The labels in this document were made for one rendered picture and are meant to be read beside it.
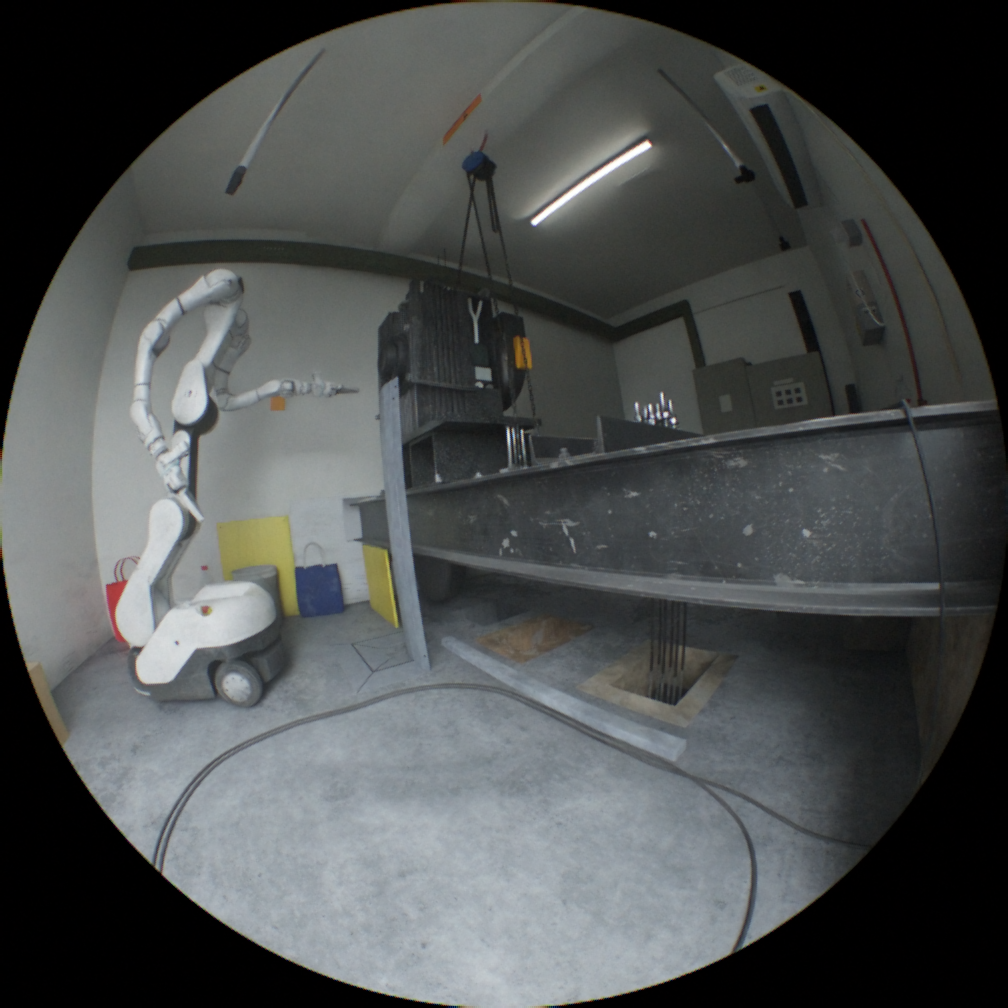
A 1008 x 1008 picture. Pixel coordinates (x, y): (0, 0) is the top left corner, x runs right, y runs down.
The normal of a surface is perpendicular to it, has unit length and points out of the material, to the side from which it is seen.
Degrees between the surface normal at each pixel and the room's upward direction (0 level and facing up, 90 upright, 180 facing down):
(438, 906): 0
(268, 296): 90
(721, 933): 0
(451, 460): 90
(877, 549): 90
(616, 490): 90
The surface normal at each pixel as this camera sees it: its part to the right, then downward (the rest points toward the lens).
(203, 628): 0.50, -0.04
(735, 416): -0.80, 0.09
